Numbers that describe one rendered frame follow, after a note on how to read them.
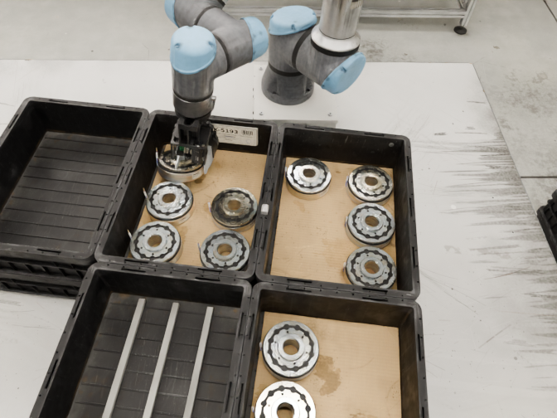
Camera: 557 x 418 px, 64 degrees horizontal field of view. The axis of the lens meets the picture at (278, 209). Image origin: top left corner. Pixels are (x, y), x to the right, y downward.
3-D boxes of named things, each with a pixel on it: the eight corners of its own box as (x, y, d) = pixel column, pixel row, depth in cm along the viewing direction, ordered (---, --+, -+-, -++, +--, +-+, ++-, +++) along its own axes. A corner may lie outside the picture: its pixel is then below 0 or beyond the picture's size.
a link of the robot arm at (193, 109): (176, 70, 85) (220, 79, 85) (177, 89, 88) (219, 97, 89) (167, 98, 80) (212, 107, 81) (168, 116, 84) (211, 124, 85)
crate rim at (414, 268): (278, 128, 105) (279, 122, 103) (407, 143, 104) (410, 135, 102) (254, 285, 83) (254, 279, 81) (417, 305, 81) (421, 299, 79)
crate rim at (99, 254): (152, 115, 106) (151, 108, 104) (278, 128, 105) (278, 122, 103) (94, 266, 84) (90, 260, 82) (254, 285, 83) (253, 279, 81)
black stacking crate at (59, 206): (46, 132, 115) (27, 98, 106) (159, 143, 114) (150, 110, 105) (-32, 269, 93) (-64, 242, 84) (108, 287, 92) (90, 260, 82)
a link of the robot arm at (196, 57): (230, 41, 75) (188, 59, 71) (225, 90, 84) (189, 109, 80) (200, 15, 77) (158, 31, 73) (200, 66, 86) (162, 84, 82)
